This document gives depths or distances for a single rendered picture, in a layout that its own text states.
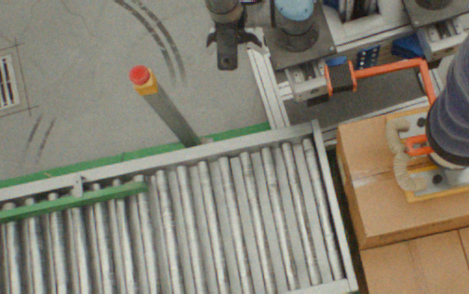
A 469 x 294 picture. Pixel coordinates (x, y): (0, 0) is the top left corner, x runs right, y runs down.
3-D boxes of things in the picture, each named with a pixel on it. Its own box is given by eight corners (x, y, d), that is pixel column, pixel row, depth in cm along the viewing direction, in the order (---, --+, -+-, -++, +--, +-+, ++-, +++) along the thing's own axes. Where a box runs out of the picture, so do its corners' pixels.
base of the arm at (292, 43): (270, 20, 200) (267, 5, 191) (311, 7, 201) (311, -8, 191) (282, 58, 196) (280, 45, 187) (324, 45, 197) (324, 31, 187)
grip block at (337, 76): (329, 97, 179) (329, 90, 174) (323, 72, 181) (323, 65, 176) (355, 91, 179) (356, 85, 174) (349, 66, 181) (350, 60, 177)
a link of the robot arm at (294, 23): (314, 34, 187) (313, 13, 174) (273, 35, 188) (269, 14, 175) (314, 1, 190) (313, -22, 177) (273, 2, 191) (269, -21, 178)
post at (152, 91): (195, 161, 296) (133, 88, 200) (194, 149, 298) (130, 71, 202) (208, 158, 297) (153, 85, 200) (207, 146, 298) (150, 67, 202)
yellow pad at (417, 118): (393, 146, 185) (395, 142, 180) (385, 117, 187) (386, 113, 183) (497, 125, 185) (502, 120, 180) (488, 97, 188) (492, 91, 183)
